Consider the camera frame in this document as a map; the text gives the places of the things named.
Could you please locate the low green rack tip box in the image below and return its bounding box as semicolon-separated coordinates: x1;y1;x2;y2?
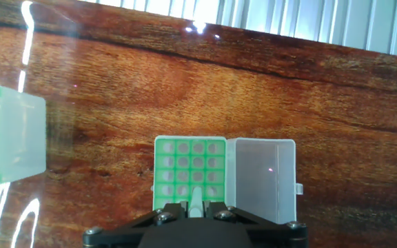
0;82;47;189

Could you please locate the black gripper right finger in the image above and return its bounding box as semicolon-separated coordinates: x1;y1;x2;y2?
201;200;310;248

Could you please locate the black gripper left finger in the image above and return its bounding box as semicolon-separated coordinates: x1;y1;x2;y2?
82;201;190;248

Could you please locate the glossy brown wooden board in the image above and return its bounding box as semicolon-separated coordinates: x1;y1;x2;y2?
0;0;397;248

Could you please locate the tall translucent green tip box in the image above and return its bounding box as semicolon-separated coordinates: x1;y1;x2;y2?
150;135;305;225

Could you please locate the translucent large pipette tip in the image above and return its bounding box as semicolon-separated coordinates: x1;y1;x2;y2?
188;187;205;218

